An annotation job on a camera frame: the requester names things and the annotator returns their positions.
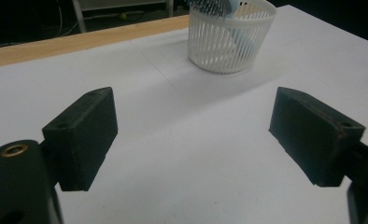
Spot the white plastic slatted basket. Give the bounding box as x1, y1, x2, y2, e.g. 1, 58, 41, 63
187, 0, 278, 75

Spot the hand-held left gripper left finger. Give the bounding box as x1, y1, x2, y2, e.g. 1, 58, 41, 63
41, 86, 119, 192

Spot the wooden table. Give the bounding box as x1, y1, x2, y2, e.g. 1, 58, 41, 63
0, 14, 191, 70

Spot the light blue hairbrush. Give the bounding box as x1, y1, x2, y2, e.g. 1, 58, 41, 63
188, 0, 259, 60

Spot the white metal stand frame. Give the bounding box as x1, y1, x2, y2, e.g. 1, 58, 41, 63
71, 0, 176, 34

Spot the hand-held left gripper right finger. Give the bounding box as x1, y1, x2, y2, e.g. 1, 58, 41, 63
268, 86, 367, 188

